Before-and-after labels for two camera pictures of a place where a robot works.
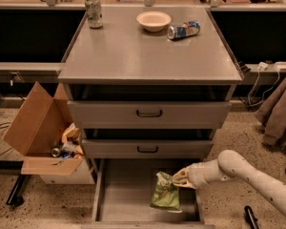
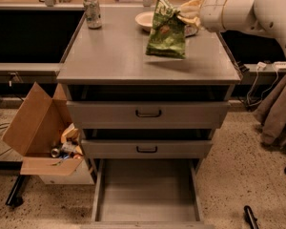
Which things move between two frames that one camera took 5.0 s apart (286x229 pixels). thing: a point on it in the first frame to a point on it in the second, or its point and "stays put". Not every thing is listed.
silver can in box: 55,152 stays put
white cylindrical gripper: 195,176 to 212,11
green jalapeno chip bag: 166,196 to 167,36
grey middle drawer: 148,149 stays put
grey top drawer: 149,114 stays put
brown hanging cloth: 277,113 stays put
